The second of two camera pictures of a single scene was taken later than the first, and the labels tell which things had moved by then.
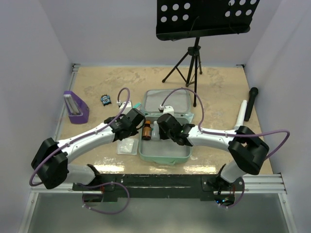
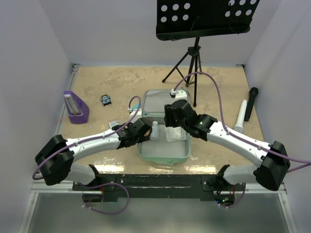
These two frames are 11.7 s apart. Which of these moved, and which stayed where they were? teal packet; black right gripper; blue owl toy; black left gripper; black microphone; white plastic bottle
Moved: black right gripper; black left gripper
Stayed: black microphone; blue owl toy; white plastic bottle; teal packet
